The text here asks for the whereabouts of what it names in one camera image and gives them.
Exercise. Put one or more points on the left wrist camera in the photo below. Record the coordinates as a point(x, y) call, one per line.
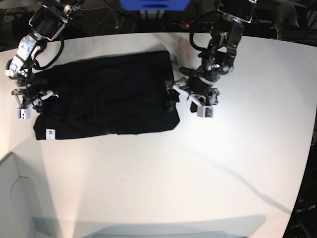
point(205, 111)

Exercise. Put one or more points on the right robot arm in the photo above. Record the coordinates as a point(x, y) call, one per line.
point(47, 24)

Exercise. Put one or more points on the white shirt label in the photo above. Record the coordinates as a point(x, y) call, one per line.
point(50, 134)

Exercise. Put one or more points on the black power strip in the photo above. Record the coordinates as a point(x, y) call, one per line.
point(187, 26)

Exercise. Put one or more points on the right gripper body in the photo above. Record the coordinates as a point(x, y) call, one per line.
point(32, 95)

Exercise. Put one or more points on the blue plastic bin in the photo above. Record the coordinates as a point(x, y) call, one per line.
point(136, 5)

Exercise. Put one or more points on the black T-shirt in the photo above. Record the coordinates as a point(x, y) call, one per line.
point(109, 95)

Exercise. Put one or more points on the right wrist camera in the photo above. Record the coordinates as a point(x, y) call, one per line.
point(24, 113)

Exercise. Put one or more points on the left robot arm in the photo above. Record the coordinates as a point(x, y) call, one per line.
point(217, 59)

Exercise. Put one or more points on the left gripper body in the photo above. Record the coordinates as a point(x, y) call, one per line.
point(200, 92)

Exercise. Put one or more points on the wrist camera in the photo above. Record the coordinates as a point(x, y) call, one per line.
point(24, 113)
point(205, 111)

